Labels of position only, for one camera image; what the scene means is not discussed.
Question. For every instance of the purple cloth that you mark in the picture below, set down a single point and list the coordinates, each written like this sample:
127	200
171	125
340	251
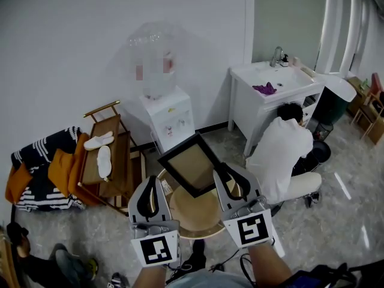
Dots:
264	89

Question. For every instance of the white water dispenser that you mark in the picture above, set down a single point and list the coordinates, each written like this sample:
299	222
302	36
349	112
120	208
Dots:
168	121

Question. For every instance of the black bag with blue screen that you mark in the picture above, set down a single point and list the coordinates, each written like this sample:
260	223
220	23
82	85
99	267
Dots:
324	279

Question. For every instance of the white slipper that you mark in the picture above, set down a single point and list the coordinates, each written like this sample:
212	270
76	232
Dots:
99	141
104	162

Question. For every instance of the beige soap dish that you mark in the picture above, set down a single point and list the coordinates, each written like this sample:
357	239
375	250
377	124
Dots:
309	72

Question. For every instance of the pink bag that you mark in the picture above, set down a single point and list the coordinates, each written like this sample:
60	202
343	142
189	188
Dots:
377	82

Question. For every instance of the black framed square board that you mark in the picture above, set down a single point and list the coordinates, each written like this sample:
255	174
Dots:
192	165

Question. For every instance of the dark soap bottle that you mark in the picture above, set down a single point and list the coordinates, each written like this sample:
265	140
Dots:
284	61

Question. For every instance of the small white cup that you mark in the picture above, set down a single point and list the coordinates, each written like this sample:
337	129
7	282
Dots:
296	61

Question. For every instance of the black mesh bin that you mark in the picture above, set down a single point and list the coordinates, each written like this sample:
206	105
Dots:
324	130

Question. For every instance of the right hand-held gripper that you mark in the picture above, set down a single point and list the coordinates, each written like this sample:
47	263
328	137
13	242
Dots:
252	229

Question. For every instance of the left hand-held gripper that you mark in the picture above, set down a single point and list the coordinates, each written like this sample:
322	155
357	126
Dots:
156	252

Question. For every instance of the low wooden cabinet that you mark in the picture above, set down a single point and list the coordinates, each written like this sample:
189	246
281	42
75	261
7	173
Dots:
378	127

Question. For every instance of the orange cushion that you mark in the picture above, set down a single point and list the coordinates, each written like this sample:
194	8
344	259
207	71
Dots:
18	183
60	169

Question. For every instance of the person's right forearm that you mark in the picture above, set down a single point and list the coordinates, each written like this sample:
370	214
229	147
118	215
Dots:
268	265

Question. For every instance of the black white striped blanket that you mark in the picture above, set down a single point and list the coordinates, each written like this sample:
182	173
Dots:
39	151

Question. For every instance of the person's light blue shorts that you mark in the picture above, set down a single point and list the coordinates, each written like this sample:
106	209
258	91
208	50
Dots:
210	280

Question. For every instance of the round beige tub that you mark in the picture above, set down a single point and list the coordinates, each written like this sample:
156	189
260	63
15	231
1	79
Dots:
195	216

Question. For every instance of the small silver black device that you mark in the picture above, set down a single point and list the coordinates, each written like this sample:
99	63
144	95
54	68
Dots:
118	280

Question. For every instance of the white sink cabinet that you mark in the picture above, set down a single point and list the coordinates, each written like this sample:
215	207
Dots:
249	109

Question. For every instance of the chrome faucet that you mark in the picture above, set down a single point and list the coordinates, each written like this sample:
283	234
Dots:
276	55

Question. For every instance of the clear water bottle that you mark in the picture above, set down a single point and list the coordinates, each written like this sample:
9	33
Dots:
150	64

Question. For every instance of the black frying pan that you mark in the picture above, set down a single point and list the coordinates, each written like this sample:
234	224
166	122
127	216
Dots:
321	151

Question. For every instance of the white printed card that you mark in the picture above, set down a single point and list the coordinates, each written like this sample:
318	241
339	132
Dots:
166	187

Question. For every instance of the wooden shelf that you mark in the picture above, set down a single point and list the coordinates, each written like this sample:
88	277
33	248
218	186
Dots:
7	265

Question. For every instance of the person's left forearm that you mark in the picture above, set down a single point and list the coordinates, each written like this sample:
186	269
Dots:
148	277

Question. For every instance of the wooden chair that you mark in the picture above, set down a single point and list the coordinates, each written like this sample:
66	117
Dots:
367	112

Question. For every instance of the dark green cabinet white top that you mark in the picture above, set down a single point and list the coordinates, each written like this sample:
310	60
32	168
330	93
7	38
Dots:
336	100

